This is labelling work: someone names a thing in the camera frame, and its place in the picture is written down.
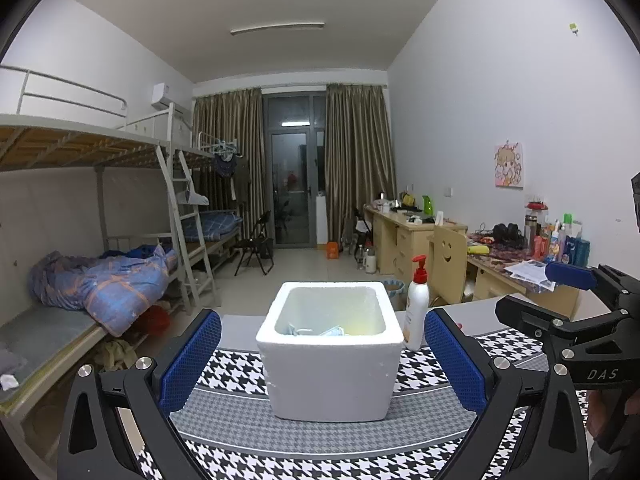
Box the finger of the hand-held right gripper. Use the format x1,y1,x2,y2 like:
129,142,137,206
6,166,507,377
495,294,592,347
545,261,613,291

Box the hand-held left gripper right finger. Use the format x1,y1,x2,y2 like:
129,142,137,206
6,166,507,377
424,307,588,480

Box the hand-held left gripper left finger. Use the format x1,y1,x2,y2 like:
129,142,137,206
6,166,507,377
57,309,223,480

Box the white foam box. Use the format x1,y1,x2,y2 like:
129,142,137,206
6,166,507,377
256,281,404,423

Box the person's right hand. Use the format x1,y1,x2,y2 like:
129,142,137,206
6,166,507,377
586,389,621,443

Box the group of toiletry bottles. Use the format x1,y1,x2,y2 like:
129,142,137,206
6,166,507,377
524,201,592,267

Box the printed paper sheets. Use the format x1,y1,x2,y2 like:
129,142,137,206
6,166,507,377
505,258,556,283

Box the wooden desk with patterned mat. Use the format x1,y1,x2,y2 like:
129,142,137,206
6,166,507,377
465,250,581,321

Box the red cloth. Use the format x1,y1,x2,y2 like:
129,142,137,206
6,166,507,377
142,305,171,336

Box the white lotion pump bottle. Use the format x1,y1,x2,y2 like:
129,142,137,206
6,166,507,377
402,255,431,352

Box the black headphones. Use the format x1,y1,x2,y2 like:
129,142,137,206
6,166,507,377
492,222,523,248

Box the yellow cloth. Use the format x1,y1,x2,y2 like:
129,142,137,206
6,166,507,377
95,338,138,368

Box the patterned desk mat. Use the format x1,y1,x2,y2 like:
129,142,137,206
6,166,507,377
467,237,556,291

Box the white bunk bed ladder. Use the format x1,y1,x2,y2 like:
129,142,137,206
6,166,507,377
155,145,218,311

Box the trash bin with liner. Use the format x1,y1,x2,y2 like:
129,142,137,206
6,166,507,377
385,276,406,311

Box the blue plaid quilt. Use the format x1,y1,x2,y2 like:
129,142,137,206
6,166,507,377
27,245,178,337

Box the wooden smiley face chair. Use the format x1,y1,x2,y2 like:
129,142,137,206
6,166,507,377
426,224,468,306

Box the black folding chair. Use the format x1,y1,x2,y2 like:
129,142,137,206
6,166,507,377
234,210,276,277

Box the wooden desk with kitchenware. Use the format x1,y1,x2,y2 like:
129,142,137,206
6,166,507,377
363,205,468,276

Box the blue plaid mattress pad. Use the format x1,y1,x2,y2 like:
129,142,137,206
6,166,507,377
182,210,243,241

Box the houndstooth table cloth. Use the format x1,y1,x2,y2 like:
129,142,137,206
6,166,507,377
117,327,601,480

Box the folded black chair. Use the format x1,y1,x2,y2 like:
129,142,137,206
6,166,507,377
342,210,371,261

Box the white narrow cabinet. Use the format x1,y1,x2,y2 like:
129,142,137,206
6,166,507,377
314,196,328,248

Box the hanging dark clothes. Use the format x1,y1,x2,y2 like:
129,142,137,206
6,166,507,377
212,152,251,206

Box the white metal bunk bed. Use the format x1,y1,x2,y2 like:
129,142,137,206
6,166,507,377
0,65,201,426
170,102,246,271

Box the glass balcony door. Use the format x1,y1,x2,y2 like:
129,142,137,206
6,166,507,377
262,91,328,248

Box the brown curtain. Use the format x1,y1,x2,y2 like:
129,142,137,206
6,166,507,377
325,83,398,246
192,87,266,256

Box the white air conditioner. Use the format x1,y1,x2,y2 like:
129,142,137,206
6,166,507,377
151,81,193,112

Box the ceiling tube light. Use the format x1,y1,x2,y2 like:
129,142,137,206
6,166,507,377
230,22,326,37

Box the cartoon wall poster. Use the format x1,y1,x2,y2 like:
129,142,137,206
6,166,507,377
494,142,525,189

